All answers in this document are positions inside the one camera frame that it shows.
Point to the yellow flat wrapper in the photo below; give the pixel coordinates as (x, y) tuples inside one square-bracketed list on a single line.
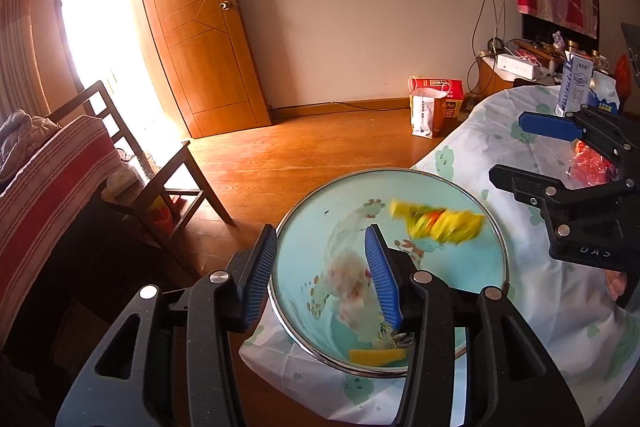
[(375, 357)]

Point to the black television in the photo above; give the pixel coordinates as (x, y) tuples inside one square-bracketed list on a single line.
[(537, 29)]

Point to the beige striped curtain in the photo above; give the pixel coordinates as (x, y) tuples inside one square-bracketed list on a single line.
[(20, 32)]

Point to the white milk carton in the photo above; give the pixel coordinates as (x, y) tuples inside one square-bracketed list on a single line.
[(575, 87)]

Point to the red gift box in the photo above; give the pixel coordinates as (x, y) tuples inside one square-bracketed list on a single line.
[(440, 88)]

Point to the light blue enamel basin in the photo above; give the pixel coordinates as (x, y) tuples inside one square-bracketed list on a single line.
[(310, 227)]

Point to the white tissue pack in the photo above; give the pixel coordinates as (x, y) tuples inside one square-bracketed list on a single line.
[(120, 181)]

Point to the orange wooden door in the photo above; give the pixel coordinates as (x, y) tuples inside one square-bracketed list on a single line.
[(200, 32)]

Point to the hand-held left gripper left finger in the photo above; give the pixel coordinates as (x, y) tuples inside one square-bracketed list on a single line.
[(260, 279)]

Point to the cardboard box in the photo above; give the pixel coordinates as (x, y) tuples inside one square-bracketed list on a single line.
[(80, 332)]

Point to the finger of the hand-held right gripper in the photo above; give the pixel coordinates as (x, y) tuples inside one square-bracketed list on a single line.
[(525, 187), (545, 127)]

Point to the pale purple jacket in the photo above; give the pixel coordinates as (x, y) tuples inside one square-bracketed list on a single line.
[(20, 132)]

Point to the red white striped cloth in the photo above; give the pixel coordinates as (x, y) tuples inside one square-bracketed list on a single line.
[(50, 187)]

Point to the orange plastic container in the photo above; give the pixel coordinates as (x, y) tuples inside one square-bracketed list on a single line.
[(160, 213)]

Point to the white rectangular box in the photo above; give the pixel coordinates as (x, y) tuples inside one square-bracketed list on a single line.
[(515, 64)]

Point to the white orange paper bag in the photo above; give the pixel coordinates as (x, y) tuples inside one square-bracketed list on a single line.
[(425, 117)]

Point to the red crinkled foil wrapper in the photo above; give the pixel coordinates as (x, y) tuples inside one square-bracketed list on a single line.
[(590, 164)]

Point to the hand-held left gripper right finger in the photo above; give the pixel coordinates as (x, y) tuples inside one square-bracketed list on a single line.
[(382, 279)]

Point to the yellow plastic bag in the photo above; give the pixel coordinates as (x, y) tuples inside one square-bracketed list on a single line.
[(437, 223)]

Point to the red plastic bag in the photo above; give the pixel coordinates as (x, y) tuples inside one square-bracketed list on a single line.
[(622, 74)]

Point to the white green print tablecloth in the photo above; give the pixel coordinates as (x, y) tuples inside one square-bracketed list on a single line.
[(500, 307)]

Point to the wooden television cabinet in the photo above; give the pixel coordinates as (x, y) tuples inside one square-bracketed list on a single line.
[(487, 79)]

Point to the dark wooden chair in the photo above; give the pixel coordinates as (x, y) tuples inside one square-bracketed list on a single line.
[(170, 167)]

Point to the person's right hand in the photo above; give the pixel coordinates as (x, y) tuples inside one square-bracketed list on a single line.
[(617, 285)]

